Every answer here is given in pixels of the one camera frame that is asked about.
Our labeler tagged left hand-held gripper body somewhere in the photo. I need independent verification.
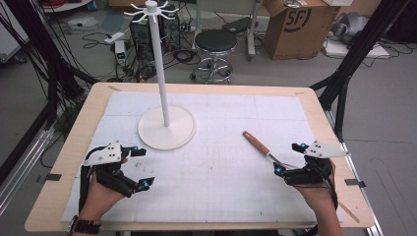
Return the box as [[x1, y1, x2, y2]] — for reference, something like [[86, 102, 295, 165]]
[[80, 141, 135, 199]]

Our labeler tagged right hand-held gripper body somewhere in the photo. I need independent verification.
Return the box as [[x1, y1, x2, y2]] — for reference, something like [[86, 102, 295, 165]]
[[283, 140, 351, 187]]

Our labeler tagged wooden-handled metal spatula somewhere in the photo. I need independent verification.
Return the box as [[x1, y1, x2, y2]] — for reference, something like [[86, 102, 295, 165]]
[[242, 130, 300, 170]]

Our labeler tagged white hook stand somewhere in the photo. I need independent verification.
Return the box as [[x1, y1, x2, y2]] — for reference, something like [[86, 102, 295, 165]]
[[123, 0, 198, 151]]

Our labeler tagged person's right hand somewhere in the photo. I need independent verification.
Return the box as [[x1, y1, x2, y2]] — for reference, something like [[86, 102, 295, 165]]
[[293, 162, 338, 217]]

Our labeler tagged person's left hand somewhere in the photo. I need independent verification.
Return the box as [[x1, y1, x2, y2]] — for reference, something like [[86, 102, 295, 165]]
[[79, 157, 130, 222]]

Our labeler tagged white grid mat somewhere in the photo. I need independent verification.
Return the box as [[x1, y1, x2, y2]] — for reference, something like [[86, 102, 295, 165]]
[[61, 90, 345, 224]]

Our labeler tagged black wristwatch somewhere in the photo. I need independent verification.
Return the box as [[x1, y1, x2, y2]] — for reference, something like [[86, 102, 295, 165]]
[[67, 214, 102, 236]]

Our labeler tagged small white device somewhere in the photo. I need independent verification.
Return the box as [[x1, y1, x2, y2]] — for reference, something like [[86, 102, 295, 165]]
[[114, 39, 128, 67]]

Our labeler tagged black metal stand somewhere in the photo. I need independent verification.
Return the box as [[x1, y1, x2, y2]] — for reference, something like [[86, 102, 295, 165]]
[[309, 0, 412, 144], [0, 0, 99, 185]]

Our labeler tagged white power strip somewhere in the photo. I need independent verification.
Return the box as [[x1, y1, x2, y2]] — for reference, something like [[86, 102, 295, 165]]
[[103, 30, 126, 45]]

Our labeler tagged black computer tower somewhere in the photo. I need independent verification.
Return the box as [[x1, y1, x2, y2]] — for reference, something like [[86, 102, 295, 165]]
[[129, 13, 182, 62]]

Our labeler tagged brown cardboard box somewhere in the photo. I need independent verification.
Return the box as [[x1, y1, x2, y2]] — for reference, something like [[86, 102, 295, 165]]
[[263, 0, 342, 61]]

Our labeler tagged black round stool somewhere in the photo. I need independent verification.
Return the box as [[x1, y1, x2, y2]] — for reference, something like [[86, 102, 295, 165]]
[[189, 29, 238, 86]]

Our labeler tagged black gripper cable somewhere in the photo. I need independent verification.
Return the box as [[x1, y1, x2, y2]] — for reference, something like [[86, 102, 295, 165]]
[[78, 145, 111, 214], [323, 160, 339, 210]]

